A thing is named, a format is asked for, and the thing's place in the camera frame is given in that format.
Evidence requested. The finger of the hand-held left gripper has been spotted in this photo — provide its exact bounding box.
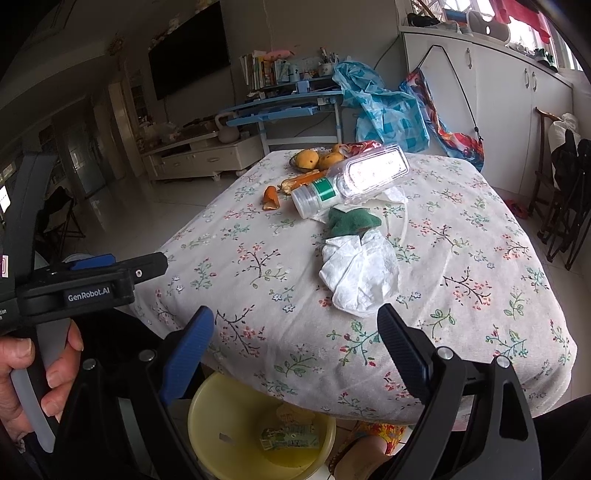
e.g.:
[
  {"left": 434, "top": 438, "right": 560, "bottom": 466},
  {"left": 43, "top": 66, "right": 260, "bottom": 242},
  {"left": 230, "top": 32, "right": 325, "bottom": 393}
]
[
  {"left": 65, "top": 253, "right": 117, "bottom": 273},
  {"left": 28, "top": 252, "right": 169, "bottom": 289}
]

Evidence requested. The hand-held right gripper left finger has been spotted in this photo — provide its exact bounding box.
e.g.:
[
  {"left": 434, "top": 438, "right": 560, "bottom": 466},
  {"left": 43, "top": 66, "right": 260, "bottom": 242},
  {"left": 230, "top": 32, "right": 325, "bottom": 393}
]
[{"left": 55, "top": 305, "right": 215, "bottom": 480}]

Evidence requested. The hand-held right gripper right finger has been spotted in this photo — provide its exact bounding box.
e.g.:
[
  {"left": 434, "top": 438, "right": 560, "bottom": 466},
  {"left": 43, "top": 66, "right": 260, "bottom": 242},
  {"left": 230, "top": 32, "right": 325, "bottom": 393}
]
[{"left": 378, "top": 302, "right": 541, "bottom": 480}]

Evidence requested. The yellow plastic bin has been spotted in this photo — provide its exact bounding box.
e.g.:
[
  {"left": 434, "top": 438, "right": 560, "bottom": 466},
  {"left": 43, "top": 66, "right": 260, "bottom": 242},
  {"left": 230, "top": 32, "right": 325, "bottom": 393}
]
[{"left": 187, "top": 371, "right": 338, "bottom": 480}]

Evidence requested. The white tissue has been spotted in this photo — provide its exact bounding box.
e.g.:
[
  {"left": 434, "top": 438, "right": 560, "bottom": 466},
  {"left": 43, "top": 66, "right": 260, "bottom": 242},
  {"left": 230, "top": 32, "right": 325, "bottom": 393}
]
[{"left": 318, "top": 230, "right": 400, "bottom": 317}]

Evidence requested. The blue green drink carton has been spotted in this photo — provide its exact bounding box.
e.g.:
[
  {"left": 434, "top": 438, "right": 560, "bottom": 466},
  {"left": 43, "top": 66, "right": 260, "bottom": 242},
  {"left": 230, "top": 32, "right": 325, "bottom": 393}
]
[{"left": 261, "top": 424, "right": 320, "bottom": 451}]

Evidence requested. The long orange peel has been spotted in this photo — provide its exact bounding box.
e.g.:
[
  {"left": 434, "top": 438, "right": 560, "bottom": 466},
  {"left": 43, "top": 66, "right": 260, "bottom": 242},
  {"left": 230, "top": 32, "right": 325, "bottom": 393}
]
[{"left": 279, "top": 169, "right": 331, "bottom": 193}]

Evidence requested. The person's left hand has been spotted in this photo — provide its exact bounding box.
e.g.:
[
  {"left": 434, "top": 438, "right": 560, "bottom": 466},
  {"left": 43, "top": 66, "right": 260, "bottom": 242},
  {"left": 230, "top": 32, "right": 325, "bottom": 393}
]
[{"left": 0, "top": 319, "right": 85, "bottom": 446}]

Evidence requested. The dark metal chair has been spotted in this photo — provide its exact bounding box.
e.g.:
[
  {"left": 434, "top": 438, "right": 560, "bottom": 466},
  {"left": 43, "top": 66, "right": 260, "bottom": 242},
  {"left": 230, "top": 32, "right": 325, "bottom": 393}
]
[{"left": 34, "top": 185, "right": 86, "bottom": 250}]

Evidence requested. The floral tablecloth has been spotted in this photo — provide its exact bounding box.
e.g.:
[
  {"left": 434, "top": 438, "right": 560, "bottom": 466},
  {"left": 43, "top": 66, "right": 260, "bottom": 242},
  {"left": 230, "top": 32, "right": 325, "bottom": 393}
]
[{"left": 122, "top": 148, "right": 578, "bottom": 425}]

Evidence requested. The brown slipper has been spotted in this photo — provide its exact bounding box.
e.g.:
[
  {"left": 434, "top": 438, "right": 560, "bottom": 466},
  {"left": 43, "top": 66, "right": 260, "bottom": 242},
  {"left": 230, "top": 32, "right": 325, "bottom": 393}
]
[{"left": 327, "top": 434, "right": 398, "bottom": 480}]

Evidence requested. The white television cabinet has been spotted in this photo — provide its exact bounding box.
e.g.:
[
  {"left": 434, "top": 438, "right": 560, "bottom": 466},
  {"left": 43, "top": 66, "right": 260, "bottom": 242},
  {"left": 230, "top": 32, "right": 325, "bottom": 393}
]
[{"left": 141, "top": 134, "right": 265, "bottom": 182}]

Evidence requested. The pale plastic bag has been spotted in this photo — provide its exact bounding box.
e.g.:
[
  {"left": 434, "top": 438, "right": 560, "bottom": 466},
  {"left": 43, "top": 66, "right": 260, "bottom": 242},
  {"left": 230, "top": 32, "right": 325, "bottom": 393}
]
[{"left": 141, "top": 121, "right": 178, "bottom": 149}]

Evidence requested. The white kettlebell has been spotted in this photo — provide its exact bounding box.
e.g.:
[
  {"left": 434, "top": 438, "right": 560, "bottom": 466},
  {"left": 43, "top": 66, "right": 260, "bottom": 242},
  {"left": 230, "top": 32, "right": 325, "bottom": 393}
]
[{"left": 215, "top": 113, "right": 241, "bottom": 144}]

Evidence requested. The small white napkin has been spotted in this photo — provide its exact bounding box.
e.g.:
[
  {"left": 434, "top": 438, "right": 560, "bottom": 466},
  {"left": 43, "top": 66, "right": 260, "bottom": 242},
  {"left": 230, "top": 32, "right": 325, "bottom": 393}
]
[{"left": 369, "top": 186, "right": 410, "bottom": 206}]

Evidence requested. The dark fruit plate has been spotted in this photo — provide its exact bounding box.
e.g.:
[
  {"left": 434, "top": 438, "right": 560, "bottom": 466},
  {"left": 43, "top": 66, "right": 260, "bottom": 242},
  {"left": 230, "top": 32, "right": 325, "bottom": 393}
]
[{"left": 289, "top": 145, "right": 342, "bottom": 172}]

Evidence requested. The clear plastic bottle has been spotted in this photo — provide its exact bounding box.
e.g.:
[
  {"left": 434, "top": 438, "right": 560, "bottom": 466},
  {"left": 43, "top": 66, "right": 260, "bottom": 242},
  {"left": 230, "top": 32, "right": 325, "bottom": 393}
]
[{"left": 291, "top": 144, "right": 411, "bottom": 220}]

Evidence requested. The blue desk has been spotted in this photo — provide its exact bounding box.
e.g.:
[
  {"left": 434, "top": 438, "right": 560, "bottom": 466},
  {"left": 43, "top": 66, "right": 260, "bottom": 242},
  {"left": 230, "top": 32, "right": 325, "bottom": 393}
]
[{"left": 217, "top": 78, "right": 345, "bottom": 155}]

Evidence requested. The red snack wrapper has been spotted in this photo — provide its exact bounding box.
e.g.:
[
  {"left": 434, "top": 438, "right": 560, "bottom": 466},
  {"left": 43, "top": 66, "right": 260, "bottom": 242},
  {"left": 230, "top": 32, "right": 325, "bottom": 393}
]
[{"left": 344, "top": 141, "right": 384, "bottom": 160}]

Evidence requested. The colourful kite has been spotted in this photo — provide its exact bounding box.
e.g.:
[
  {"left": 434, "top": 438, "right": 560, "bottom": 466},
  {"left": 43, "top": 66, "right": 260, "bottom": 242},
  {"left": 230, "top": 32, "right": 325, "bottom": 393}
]
[{"left": 399, "top": 69, "right": 485, "bottom": 171}]

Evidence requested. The black television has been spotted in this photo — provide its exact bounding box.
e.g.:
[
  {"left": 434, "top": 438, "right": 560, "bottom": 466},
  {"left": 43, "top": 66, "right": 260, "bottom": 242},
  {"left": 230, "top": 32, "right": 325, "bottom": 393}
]
[{"left": 148, "top": 1, "right": 230, "bottom": 101}]

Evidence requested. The row of books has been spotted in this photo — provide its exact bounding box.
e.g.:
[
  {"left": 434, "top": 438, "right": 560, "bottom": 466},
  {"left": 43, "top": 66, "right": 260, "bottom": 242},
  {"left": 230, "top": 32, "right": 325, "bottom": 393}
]
[{"left": 239, "top": 53, "right": 278, "bottom": 90}]

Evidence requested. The black folding chair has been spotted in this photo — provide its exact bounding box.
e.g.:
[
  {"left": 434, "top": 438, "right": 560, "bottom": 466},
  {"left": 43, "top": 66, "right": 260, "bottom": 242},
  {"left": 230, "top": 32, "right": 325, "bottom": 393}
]
[{"left": 538, "top": 129, "right": 591, "bottom": 271}]

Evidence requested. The blue checked plastic bag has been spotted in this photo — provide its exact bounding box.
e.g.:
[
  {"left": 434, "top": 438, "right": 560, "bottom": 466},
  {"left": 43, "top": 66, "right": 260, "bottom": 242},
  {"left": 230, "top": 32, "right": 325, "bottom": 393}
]
[{"left": 332, "top": 60, "right": 430, "bottom": 153}]

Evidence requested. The wooden stand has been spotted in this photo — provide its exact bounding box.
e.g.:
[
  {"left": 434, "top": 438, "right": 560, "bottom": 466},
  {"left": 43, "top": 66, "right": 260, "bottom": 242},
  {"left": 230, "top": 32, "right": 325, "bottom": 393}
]
[{"left": 526, "top": 107, "right": 561, "bottom": 232}]

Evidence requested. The white pen holder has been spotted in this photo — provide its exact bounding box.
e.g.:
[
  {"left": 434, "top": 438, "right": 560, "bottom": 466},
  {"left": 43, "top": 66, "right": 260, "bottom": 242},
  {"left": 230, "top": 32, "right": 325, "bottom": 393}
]
[{"left": 318, "top": 48, "right": 340, "bottom": 77}]

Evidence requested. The white bag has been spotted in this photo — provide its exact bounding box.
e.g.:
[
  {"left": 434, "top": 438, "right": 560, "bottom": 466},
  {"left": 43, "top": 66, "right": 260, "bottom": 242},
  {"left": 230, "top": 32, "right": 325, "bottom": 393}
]
[{"left": 547, "top": 112, "right": 580, "bottom": 153}]

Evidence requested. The pair of shoes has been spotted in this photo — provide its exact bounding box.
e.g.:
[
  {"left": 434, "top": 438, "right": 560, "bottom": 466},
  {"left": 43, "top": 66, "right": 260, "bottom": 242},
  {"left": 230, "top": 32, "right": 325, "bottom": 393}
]
[{"left": 533, "top": 46, "right": 559, "bottom": 72}]

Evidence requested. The red hanging garment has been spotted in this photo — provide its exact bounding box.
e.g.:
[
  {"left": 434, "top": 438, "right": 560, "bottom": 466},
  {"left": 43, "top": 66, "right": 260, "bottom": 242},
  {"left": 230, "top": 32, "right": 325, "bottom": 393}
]
[{"left": 489, "top": 0, "right": 552, "bottom": 42}]

